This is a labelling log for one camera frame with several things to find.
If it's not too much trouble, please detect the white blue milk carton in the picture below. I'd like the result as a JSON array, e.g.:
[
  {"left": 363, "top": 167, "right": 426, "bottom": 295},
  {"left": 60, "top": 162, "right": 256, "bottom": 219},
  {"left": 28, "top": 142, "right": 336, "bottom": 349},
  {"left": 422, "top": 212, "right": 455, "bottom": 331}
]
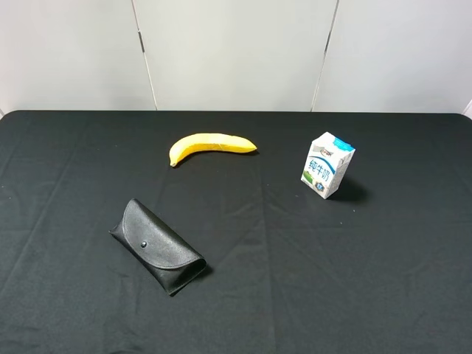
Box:
[{"left": 301, "top": 132, "right": 355, "bottom": 199}]

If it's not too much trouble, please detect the yellow banana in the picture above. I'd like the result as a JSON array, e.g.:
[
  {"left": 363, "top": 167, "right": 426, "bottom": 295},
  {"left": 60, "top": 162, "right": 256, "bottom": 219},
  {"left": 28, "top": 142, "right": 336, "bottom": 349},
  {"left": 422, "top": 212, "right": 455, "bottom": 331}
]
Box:
[{"left": 169, "top": 133, "right": 257, "bottom": 167}]

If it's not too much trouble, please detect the black leather glasses case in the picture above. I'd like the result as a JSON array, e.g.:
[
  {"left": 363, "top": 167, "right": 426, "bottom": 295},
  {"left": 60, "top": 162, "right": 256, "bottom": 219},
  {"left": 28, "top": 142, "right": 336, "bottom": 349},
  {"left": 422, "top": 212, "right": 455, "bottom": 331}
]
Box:
[{"left": 109, "top": 199, "right": 207, "bottom": 296}]

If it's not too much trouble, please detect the black tablecloth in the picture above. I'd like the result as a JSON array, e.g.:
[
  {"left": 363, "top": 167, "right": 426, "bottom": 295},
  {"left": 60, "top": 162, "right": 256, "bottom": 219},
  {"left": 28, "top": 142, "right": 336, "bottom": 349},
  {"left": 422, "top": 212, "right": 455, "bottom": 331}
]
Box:
[{"left": 1, "top": 111, "right": 471, "bottom": 353}]

